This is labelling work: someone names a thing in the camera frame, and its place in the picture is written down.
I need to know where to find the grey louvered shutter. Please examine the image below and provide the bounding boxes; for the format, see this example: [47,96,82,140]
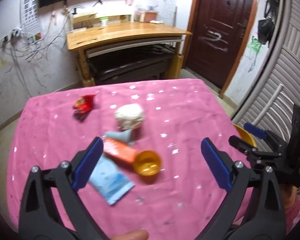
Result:
[232,0,300,124]

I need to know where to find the orange plastic cup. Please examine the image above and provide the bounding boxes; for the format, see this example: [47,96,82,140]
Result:
[132,151,162,177]

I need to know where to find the tangled wall cables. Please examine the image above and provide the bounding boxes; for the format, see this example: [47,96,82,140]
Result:
[2,2,76,98]

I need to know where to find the dark brown door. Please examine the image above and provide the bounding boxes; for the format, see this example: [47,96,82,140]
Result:
[183,0,258,98]

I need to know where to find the right hand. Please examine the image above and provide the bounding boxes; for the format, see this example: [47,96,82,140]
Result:
[280,184,297,210]

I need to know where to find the left hand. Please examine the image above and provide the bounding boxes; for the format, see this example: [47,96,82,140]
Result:
[111,229,149,240]

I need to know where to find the light blue wrapper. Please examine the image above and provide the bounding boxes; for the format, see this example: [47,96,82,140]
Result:
[89,154,135,205]

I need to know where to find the wooden desk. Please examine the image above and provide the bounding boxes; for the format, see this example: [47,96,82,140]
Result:
[66,22,192,87]

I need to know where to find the white power strip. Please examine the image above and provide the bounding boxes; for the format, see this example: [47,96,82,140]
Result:
[0,28,22,48]

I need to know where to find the red snack wrapper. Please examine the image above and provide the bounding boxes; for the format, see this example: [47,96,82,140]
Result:
[73,95,95,122]

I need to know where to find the white metal chair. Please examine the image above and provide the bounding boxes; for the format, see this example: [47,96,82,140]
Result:
[233,83,298,143]

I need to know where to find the black hanging bag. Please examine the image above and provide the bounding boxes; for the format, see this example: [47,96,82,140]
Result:
[258,0,279,45]

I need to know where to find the orange box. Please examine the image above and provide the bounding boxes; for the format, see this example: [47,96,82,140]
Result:
[103,138,138,164]

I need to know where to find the eye chart poster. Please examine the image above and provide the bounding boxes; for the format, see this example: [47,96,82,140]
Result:
[20,0,42,44]

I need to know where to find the pink star tablecloth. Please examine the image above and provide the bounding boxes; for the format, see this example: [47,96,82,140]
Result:
[6,79,246,239]

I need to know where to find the white tissue ball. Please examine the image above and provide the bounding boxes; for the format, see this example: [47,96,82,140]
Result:
[114,103,145,131]

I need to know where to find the yellow plastic basin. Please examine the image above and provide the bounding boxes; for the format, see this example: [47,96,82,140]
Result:
[233,124,257,148]

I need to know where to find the pink box on desk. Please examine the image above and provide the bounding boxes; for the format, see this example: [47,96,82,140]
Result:
[138,11,158,23]

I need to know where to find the white green jar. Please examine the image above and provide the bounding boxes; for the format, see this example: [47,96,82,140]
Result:
[99,17,109,27]

